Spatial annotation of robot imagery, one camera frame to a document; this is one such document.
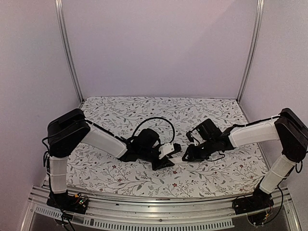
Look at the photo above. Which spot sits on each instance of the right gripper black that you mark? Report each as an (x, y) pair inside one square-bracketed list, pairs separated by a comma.
[(192, 156)]

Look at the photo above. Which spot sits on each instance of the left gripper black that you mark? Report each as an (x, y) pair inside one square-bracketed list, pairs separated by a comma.
[(163, 164)]

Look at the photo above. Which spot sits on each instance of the white remote control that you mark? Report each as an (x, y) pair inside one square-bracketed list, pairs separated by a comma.
[(178, 160)]

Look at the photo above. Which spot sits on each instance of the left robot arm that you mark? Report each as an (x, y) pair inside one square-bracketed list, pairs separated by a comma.
[(67, 132)]

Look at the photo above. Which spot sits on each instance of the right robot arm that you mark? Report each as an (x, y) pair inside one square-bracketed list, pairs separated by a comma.
[(285, 127)]

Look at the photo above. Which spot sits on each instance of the floral patterned table mat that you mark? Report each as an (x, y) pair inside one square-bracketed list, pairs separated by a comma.
[(227, 173)]

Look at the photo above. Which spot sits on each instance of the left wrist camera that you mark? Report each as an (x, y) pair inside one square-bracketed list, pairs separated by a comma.
[(168, 150)]

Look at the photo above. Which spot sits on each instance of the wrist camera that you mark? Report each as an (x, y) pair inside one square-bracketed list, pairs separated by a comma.
[(191, 138), (168, 150)]

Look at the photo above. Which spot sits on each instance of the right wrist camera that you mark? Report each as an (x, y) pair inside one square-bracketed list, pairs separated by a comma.
[(191, 138)]

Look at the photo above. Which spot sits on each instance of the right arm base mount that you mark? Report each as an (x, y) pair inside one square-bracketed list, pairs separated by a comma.
[(255, 202)]

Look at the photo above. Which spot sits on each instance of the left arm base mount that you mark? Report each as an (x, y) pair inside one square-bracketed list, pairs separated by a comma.
[(73, 203)]

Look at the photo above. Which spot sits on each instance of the right aluminium frame post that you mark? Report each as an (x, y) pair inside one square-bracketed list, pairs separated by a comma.
[(252, 49)]

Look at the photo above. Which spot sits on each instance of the aluminium frame post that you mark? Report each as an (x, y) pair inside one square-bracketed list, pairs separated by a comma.
[(67, 49), (252, 49)]

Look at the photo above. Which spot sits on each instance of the left aluminium frame post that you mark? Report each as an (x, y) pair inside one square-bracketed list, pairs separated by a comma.
[(67, 49)]

